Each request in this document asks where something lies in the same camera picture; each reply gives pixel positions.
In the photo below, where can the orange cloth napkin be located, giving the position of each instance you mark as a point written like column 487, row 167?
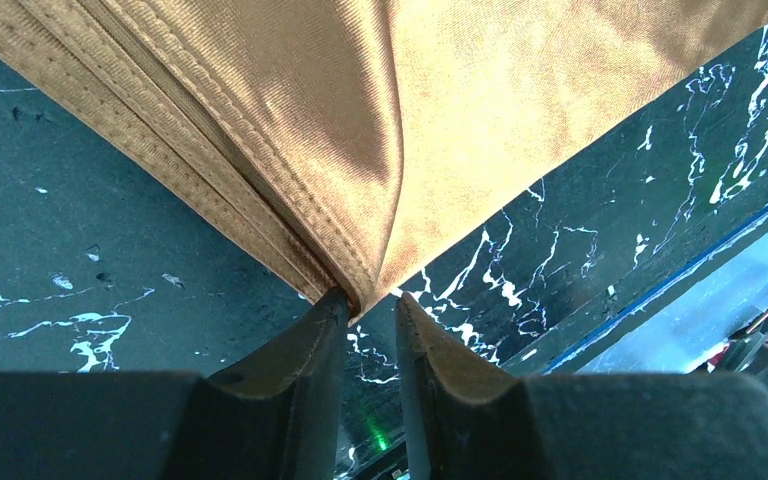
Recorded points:
column 349, row 143

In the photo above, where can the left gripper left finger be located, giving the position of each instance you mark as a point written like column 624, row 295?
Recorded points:
column 273, row 414

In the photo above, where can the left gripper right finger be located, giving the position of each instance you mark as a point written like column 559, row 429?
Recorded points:
column 464, row 418

